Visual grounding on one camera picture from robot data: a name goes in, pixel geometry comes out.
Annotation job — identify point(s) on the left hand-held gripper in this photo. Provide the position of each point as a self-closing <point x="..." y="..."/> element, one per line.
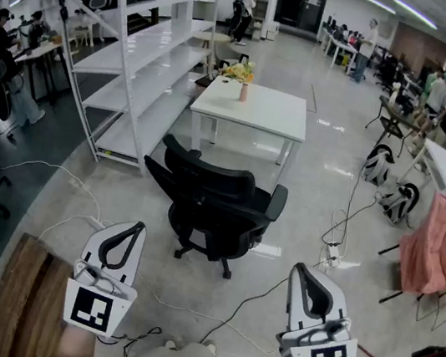
<point x="91" y="308"/>

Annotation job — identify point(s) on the black office chair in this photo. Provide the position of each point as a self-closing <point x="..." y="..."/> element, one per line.
<point x="219" y="202"/>

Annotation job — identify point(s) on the person's left forearm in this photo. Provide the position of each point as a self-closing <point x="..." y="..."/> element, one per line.
<point x="75" y="350"/>

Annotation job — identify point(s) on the white power strip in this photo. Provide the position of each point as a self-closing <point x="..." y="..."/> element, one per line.
<point x="332" y="253"/>
<point x="94" y="223"/>

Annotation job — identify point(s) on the black metal clothes rack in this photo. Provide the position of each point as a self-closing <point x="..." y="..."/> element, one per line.
<point x="398" y="294"/>

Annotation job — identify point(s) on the person's left shoe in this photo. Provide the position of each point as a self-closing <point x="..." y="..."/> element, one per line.
<point x="172" y="344"/>

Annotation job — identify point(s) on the person's shoe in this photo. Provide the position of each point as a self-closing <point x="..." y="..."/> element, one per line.
<point x="172" y="344"/>
<point x="210" y="346"/>

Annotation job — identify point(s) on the person's right shoe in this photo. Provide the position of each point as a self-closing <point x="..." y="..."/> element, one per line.
<point x="210" y="346"/>

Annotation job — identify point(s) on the white black backpack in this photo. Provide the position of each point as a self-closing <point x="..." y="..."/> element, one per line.
<point x="377" y="165"/>
<point x="398" y="203"/>

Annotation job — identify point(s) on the pink cloth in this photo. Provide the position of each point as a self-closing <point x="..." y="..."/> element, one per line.
<point x="433" y="247"/>

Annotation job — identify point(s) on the narrow white table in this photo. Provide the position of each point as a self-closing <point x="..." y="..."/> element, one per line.
<point x="445" y="168"/>

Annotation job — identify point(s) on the white square table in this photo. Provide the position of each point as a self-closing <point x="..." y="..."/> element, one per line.
<point x="268" y="109"/>

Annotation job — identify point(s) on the dark folding table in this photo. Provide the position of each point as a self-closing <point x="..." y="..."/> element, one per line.
<point x="394" y="117"/>

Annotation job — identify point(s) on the pink vase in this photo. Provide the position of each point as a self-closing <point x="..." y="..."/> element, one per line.
<point x="244" y="93"/>

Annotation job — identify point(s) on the white metal shelving rack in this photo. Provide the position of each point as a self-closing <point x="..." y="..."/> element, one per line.
<point x="152" y="47"/>

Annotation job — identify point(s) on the wooden top desk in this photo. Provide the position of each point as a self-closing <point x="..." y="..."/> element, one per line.
<point x="41" y="50"/>

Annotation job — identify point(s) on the yellow flower bouquet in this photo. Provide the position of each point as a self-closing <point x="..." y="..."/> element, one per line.
<point x="238" y="72"/>

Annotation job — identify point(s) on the round wooden table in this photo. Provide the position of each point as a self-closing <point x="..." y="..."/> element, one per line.
<point x="210" y="36"/>

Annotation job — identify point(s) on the black desk chair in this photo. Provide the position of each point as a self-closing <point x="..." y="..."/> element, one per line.
<point x="387" y="69"/>

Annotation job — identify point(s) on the long white desk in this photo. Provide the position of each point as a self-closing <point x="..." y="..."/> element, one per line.
<point x="338" y="44"/>

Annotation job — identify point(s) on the small white cabinet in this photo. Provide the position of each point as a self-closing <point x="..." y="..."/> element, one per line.
<point x="269" y="30"/>

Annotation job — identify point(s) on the black double door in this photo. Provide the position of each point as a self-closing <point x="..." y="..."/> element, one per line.
<point x="301" y="0"/>

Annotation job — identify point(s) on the ceiling light strip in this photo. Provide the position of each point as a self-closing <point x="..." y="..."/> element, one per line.
<point x="416" y="13"/>
<point x="378" y="3"/>

